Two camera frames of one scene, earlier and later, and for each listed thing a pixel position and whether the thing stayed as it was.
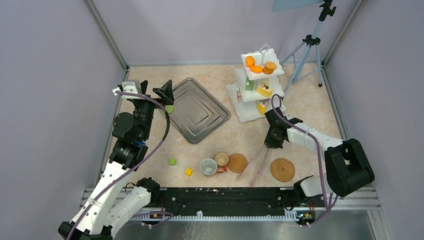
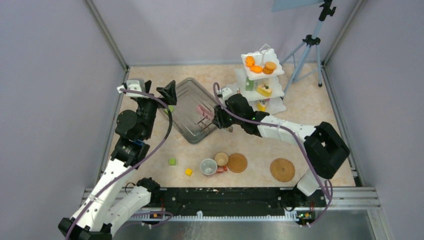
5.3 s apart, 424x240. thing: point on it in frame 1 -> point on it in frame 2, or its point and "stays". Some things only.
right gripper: (271, 143) -> (219, 120)
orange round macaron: (270, 65) stays
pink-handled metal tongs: (265, 147) -> (210, 115)
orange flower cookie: (249, 61) stays
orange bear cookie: (256, 69) stays
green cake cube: (249, 84) stays
